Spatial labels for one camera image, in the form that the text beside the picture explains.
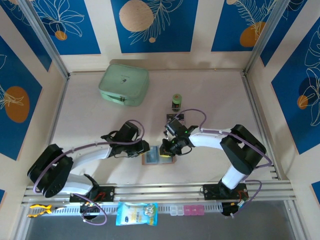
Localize tan leather card holder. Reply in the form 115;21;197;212
141;145;177;166

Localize small green-lidded bottle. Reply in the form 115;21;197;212
171;93;183;112

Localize clear pill box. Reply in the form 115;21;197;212
169;205;185;216

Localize pink pill box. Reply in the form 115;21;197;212
183;204;205;216

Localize blue snack packet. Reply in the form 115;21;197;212
115;201;159;227

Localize mint green zip pouch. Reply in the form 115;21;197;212
98;63;151;108

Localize black table clamp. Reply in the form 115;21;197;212
79;203;101;222
221;201;238;219

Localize yellow and black pliers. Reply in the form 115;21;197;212
27;203;67;218

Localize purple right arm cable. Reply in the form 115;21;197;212
173;108;273;220

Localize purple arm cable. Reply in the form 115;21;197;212
173;108;273;220
33;119;146;227

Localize aluminium rail beam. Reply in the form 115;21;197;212
21;183;297;207

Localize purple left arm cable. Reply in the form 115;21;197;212
33;119;146;227

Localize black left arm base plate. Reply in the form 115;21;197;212
69;185;116;203

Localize white slotted cable duct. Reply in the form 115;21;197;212
57;202;223;216

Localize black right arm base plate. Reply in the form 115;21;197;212
201;183;250;201

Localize aluminium table side rail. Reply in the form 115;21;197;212
241;71;286;181
37;74;71;186

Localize aluminium corner post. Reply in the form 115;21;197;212
18;0;71;80
244;0;295;75

